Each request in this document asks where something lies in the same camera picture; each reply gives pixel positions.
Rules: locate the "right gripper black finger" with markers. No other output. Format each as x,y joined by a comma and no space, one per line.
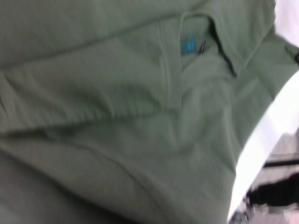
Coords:
297,58

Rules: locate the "dark green FREE t-shirt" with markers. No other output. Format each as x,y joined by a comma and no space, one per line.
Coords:
116,105

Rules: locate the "black background equipment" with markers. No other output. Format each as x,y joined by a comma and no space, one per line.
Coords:
273,191

